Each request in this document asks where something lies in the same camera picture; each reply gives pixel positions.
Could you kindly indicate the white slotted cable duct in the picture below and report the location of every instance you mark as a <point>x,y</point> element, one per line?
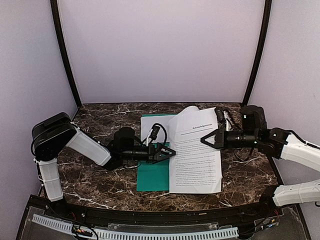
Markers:
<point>139,232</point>

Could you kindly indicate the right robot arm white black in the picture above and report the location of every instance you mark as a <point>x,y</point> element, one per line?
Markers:
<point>279,144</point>

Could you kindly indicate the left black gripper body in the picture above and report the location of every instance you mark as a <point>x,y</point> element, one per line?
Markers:
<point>155,152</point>

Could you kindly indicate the printed paper sheet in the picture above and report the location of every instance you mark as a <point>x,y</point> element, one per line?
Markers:
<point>196,167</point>

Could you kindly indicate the black frame post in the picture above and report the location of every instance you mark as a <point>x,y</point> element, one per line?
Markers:
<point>63,52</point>
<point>259,51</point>

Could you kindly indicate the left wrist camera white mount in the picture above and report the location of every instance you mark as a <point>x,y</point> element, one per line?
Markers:
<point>126,137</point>

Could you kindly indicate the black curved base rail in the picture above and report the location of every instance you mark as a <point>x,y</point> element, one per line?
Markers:
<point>239,216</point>

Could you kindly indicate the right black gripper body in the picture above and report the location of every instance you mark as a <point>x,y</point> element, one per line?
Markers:
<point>222,138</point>

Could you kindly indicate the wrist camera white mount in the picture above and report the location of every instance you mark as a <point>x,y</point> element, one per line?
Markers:
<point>253,117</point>
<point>126,137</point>

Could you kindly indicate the green plastic folder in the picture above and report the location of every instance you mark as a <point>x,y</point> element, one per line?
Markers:
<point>153,177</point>

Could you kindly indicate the white paper sheet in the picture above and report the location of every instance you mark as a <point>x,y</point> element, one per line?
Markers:
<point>161,121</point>

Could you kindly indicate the right black frame post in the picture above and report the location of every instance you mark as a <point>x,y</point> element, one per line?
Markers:
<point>259,51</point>

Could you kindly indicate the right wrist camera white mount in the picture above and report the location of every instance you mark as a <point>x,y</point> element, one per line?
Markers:
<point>253,117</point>

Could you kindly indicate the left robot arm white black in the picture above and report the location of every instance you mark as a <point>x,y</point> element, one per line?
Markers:
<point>58,132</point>

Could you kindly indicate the left black frame post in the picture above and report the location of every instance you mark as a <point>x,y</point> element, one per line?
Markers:
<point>63,52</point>

